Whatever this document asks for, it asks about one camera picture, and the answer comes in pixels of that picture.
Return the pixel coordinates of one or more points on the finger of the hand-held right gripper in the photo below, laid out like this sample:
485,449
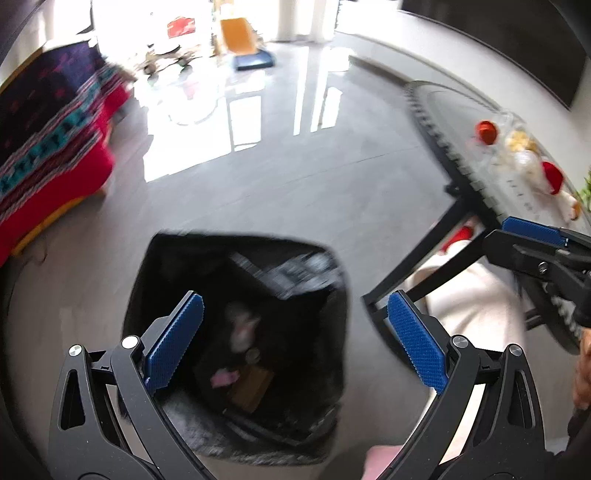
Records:
512,256
531,230

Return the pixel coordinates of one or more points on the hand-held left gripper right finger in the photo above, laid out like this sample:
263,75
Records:
415,341

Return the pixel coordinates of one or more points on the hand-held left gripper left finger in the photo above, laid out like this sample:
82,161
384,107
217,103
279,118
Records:
178,341

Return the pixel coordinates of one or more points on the white and yellow wrapper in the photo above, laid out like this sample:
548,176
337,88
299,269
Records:
571,205

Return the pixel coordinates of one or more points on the red and white wrapper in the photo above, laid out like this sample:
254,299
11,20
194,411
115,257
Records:
552,176

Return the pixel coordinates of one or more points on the white ball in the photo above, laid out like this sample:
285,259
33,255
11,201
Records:
526,164

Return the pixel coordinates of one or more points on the yellow snack pieces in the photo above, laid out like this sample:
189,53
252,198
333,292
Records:
519,141

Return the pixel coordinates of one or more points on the red round object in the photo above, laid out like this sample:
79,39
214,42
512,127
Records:
487,131

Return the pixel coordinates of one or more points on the clear plastic container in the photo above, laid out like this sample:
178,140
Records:
508,121

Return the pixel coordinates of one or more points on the black plastic bag liner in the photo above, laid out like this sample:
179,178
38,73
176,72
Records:
295,350

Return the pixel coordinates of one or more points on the person's right hand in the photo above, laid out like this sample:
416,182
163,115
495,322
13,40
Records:
584,369

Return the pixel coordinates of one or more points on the red slipper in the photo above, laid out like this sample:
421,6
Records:
459,237

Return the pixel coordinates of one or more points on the pink wrapper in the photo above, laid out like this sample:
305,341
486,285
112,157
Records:
224,378

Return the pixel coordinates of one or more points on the person's white trouser leg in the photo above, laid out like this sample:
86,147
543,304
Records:
475,314

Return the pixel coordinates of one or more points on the white crumpled tissue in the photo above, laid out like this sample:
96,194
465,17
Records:
244,334

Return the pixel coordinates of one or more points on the green plant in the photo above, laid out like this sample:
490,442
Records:
586,187

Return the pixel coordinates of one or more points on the brown cardboard piece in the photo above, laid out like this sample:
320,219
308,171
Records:
251,387

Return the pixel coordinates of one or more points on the round table with black legs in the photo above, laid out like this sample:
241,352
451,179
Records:
461,120

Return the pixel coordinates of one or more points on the large dark panel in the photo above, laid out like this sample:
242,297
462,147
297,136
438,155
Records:
498,37

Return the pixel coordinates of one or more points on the printed striped blanket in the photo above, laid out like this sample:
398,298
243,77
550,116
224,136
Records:
55,138

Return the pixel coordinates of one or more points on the ride-on toy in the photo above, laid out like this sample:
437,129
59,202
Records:
168,60

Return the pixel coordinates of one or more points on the blue floor mat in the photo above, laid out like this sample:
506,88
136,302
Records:
254,61

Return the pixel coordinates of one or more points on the white curtain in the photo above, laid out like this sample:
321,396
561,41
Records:
307,18

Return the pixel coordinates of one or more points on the yellow toy slide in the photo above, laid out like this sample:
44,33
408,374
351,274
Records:
238,37

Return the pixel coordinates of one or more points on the red toy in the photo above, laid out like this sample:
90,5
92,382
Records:
181,25

